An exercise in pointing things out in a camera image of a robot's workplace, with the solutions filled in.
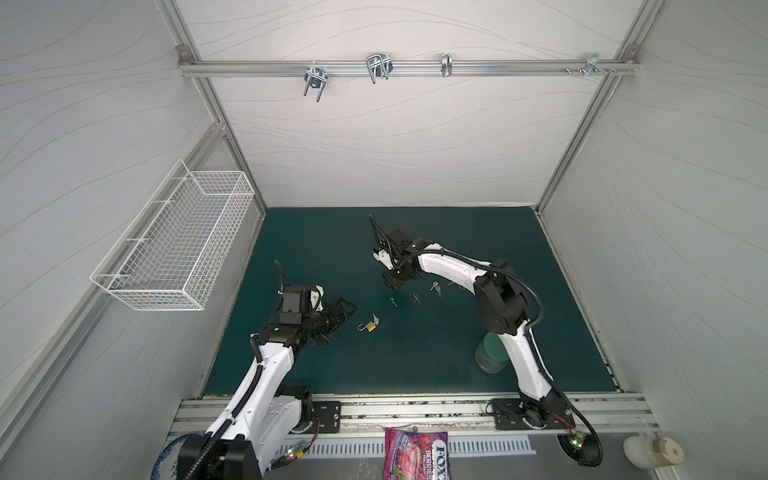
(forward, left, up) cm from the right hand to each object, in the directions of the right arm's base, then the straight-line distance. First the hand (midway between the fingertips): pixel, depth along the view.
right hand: (394, 272), depth 98 cm
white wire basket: (-17, +50, +29) cm, 60 cm away
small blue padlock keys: (-7, -7, -3) cm, 10 cm away
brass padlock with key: (-18, +6, -2) cm, 19 cm away
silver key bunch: (-3, -15, -4) cm, 15 cm away
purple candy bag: (-49, -8, -1) cm, 49 cm away
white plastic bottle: (-45, -58, +2) cm, 73 cm away
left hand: (-17, +10, +7) cm, 21 cm away
